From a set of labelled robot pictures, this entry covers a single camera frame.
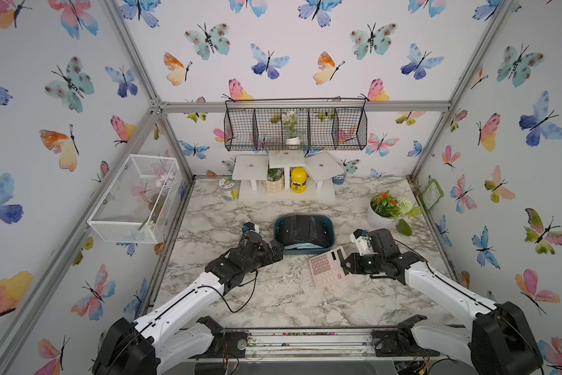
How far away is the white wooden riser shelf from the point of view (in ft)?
3.23

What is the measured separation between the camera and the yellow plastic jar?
1064mm

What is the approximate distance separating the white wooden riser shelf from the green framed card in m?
0.45
